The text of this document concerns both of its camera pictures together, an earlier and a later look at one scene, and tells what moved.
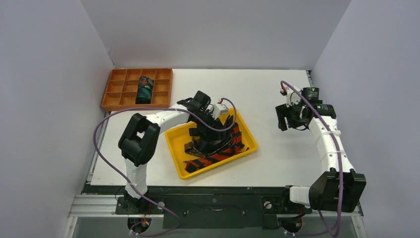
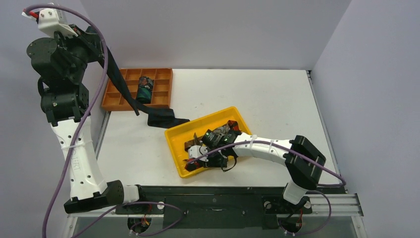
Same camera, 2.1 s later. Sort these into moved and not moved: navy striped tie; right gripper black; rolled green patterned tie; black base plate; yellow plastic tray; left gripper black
Moved: right gripper black; navy striped tie; left gripper black
Not moved: rolled green patterned tie; black base plate; yellow plastic tray
